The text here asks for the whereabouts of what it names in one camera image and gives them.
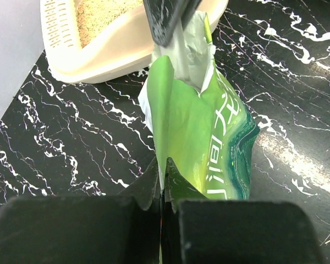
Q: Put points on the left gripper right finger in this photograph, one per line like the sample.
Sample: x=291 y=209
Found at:
x=200 y=230

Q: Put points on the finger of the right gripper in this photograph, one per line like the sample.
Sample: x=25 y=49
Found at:
x=164 y=15

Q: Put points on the beige litter box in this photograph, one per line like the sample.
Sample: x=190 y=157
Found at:
x=124 y=46

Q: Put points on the clear plastic scoop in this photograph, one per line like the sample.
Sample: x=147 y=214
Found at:
x=177 y=54

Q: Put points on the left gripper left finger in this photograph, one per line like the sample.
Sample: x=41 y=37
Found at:
x=121 y=228

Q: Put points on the green litter bag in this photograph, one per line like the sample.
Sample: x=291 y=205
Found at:
x=204 y=127

